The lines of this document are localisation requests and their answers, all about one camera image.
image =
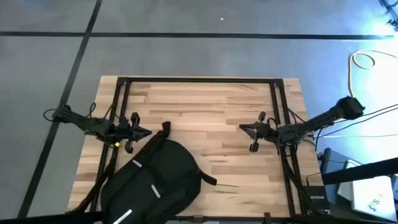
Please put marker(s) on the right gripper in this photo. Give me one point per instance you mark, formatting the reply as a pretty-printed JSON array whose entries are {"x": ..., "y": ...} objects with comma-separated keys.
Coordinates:
[{"x": 267, "y": 132}]

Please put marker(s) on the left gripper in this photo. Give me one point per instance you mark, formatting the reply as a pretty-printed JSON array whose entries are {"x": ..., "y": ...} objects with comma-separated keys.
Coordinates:
[{"x": 124, "y": 130}]

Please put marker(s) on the black backpack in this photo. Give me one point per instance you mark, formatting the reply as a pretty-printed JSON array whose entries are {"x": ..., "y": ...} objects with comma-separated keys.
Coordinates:
[{"x": 155, "y": 174}]

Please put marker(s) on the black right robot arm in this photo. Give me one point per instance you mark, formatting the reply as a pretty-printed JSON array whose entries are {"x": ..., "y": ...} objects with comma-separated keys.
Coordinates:
[{"x": 323, "y": 118}]

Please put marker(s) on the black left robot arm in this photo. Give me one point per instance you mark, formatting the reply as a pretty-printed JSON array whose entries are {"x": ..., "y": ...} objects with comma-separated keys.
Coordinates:
[{"x": 90, "y": 124}]

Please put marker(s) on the grey equipment case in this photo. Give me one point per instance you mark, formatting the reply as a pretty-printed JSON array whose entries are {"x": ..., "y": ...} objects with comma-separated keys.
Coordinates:
[{"x": 332, "y": 165}]

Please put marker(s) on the black Netgear box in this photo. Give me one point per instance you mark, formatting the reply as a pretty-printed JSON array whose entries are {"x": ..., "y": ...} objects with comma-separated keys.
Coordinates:
[{"x": 315, "y": 197}]

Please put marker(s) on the black diagonal beam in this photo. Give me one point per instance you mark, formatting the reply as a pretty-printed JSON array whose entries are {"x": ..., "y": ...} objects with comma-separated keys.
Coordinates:
[{"x": 357, "y": 171}]

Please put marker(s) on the black overhead crossbar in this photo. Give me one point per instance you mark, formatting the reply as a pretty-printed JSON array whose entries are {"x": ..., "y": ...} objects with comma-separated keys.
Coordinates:
[{"x": 46, "y": 217}]

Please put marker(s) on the white flat box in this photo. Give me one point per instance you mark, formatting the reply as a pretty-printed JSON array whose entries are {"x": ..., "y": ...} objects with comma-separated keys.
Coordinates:
[{"x": 370, "y": 196}]

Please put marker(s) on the black tripod stand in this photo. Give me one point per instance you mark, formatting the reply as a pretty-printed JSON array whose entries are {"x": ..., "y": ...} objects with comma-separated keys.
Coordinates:
[{"x": 390, "y": 9}]

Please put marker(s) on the black metal table frame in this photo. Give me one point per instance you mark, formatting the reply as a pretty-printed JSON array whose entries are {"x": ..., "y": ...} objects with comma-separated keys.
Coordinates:
[{"x": 202, "y": 80}]

